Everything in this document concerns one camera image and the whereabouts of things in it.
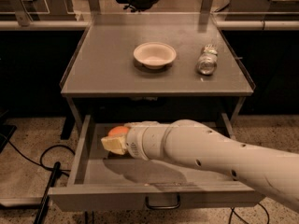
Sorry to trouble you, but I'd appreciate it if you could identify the black drawer handle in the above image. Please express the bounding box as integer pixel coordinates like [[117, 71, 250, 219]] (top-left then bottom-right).
[[145, 195, 181, 210]]

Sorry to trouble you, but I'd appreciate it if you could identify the white paper bowl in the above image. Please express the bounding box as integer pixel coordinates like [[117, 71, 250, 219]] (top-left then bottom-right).
[[134, 42, 177, 69]]

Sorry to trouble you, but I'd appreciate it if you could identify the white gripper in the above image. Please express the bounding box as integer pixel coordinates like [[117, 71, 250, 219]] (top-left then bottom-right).
[[101, 121, 160, 161]]

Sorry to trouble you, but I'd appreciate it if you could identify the orange fruit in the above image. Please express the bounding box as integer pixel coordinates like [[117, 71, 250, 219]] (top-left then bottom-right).
[[107, 126, 129, 136]]

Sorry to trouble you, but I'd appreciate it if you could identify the white horizontal rail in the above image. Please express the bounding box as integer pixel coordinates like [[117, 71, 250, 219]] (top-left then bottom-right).
[[0, 20, 299, 32]]

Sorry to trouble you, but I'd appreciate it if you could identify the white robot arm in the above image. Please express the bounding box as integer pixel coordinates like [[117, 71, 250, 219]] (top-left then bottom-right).
[[101, 119, 299, 212]]

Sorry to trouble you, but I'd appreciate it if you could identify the black floor cable left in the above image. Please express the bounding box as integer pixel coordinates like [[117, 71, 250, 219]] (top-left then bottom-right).
[[0, 133, 77, 177]]

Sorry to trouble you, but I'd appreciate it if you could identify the silver soda can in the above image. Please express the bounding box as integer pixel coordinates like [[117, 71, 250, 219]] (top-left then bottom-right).
[[196, 44, 218, 76]]

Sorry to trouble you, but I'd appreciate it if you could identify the open grey top drawer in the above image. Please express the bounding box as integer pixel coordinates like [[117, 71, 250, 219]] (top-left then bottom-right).
[[50, 115, 264, 211]]

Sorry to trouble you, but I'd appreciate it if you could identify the black floor cable right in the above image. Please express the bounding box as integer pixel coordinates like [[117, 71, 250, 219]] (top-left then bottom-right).
[[228, 203, 271, 224]]

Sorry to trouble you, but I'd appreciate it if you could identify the black floor cable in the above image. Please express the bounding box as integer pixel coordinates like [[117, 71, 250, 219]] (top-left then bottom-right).
[[0, 133, 77, 177], [228, 203, 271, 224]]

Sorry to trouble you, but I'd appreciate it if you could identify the grey cabinet table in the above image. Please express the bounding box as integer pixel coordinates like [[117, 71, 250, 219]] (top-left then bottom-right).
[[62, 13, 254, 126]]

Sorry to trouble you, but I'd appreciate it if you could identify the black pole on floor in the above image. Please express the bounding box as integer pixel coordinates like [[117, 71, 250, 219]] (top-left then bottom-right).
[[34, 161, 61, 224]]

